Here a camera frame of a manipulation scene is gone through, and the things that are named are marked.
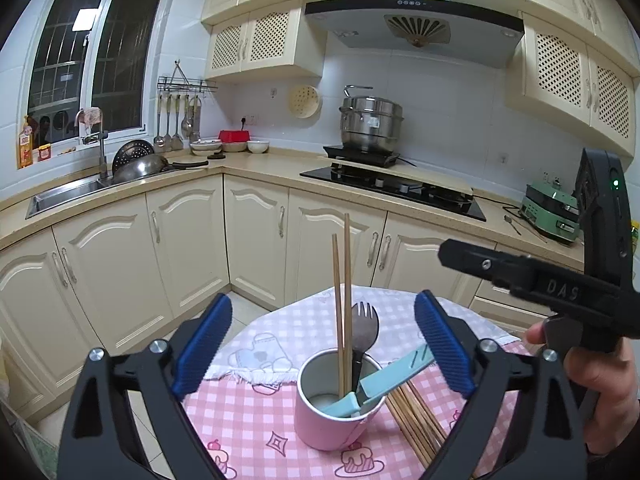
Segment wooden chopstick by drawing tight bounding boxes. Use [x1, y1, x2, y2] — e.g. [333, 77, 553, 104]
[344, 214, 352, 394]
[332, 233, 346, 400]
[386, 382, 446, 468]

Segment dark metal spork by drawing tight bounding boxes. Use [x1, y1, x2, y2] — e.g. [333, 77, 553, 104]
[352, 301, 380, 393]

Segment light blue sheathed knife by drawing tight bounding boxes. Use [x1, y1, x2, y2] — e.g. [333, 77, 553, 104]
[320, 344, 435, 418]

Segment pink utensil cup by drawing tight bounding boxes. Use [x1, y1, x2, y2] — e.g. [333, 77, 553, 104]
[294, 349, 386, 452]

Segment green kitchen appliance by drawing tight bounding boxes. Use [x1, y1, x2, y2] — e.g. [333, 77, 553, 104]
[518, 179, 580, 245]

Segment kitchen window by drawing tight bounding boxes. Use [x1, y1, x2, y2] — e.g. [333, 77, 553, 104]
[26, 0, 160, 148]

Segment person's right hand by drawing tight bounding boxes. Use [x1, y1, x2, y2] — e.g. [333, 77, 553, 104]
[524, 320, 640, 456]

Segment black gas stove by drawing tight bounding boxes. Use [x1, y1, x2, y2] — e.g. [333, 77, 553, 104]
[300, 146, 486, 222]

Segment pink checkered tablecloth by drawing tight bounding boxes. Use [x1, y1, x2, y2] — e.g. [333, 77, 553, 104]
[183, 365, 464, 479]

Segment cream lower cabinets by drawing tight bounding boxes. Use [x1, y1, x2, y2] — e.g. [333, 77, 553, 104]
[0, 171, 586, 426]

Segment cream cabinets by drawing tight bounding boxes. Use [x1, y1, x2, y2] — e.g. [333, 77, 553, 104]
[0, 171, 586, 426]
[202, 0, 639, 157]

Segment cream upper cabinets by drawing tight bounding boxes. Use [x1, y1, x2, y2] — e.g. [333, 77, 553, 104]
[202, 0, 639, 157]

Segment stainless steel stock pot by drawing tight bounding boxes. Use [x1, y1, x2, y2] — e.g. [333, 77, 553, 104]
[338, 84, 404, 154]

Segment steel sink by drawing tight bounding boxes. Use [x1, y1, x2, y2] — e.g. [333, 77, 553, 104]
[25, 176, 112, 219]

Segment black range hood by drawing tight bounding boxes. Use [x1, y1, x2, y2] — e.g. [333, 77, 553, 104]
[305, 0, 525, 68]

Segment steel wok pan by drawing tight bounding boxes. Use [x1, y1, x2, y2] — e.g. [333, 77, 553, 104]
[112, 140, 208, 184]

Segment chrome faucet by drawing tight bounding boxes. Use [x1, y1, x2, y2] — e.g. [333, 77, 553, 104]
[75, 106, 108, 182]

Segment round bamboo trivet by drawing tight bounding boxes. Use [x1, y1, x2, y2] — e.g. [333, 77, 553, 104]
[288, 84, 321, 119]

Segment white bowl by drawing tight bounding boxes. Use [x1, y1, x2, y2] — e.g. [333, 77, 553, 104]
[246, 139, 270, 154]

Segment red container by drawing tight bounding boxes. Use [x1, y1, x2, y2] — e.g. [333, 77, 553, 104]
[218, 130, 250, 143]

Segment hanging utensil rack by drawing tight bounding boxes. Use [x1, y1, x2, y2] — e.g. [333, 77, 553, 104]
[153, 60, 217, 153]

